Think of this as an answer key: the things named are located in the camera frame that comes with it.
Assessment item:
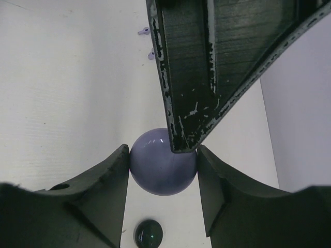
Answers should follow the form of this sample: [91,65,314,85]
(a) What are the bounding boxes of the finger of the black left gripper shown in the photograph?
[146,1,330,153]

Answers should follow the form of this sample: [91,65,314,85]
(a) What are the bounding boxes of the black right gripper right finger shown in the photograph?
[197,145,330,247]

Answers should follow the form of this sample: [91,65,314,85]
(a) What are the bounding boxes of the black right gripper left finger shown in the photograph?
[1,145,129,247]

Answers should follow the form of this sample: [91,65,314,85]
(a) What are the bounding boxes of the black charging case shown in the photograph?
[134,219,163,248]

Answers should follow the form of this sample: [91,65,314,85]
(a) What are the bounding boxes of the lilac charging case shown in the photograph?
[130,128,197,196]

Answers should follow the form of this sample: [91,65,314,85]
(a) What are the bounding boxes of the lilac earbud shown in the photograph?
[147,48,155,60]
[138,27,151,35]

